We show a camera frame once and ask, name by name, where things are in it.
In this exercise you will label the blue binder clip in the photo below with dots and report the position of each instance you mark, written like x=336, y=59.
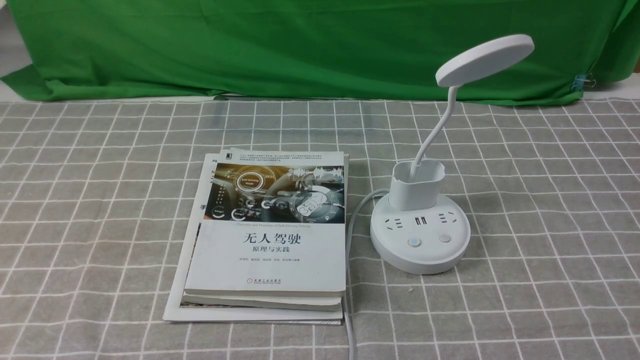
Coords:
x=582, y=82

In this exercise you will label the grey checkered tablecloth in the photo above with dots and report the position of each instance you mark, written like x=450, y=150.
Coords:
x=95, y=200

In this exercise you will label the white desk lamp with sockets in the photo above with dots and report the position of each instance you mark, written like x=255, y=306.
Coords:
x=413, y=226

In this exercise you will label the top self-driving textbook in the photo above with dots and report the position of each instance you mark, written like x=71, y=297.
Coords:
x=270, y=250

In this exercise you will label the bottom large white book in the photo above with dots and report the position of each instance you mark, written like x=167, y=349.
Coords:
x=176, y=312

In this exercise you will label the green backdrop cloth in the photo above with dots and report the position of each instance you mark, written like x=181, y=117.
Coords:
x=358, y=49

